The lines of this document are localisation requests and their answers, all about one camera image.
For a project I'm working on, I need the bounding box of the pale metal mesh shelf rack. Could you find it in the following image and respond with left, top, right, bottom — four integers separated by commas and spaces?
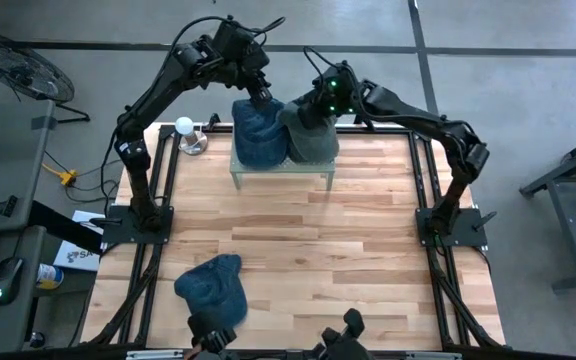
229, 149, 338, 192

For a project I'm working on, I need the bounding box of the black wire floor fan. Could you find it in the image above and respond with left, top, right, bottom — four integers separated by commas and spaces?
0, 31, 92, 125

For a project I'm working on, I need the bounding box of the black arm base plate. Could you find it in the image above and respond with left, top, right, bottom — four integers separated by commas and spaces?
415, 207, 498, 249
90, 204, 175, 245

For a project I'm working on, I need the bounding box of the olive green cap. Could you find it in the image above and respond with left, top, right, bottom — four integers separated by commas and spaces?
276, 99, 341, 165

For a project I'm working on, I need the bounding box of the white yellow can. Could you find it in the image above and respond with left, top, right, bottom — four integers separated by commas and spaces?
35, 262, 66, 291

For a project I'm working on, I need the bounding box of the blue denim cap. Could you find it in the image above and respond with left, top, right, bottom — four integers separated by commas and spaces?
231, 97, 290, 170
173, 253, 250, 330

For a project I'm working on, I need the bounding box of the black computer mouse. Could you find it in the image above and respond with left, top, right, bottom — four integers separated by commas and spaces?
0, 256, 25, 307

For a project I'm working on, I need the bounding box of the black wedge bracket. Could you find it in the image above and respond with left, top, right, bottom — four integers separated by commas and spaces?
0, 194, 19, 219

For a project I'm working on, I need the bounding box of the grey metal stand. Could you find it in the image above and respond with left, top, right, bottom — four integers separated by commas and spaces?
519, 127, 576, 294

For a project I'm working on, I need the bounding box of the white bulb table lamp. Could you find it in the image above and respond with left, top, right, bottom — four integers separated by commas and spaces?
174, 115, 209, 156

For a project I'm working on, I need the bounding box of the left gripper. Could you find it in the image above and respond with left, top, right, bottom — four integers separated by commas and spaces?
240, 44, 275, 109

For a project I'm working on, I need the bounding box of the yellow power plug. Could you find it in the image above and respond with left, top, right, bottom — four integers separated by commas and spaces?
41, 162, 80, 189

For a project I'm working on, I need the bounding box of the silver metal bracket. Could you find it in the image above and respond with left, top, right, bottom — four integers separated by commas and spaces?
404, 351, 463, 360
125, 348, 185, 360

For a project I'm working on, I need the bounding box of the black desk support beam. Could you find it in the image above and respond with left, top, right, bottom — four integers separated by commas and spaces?
26, 199, 105, 256

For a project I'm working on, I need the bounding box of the white cardboard box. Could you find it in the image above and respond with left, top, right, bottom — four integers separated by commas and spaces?
51, 208, 107, 274

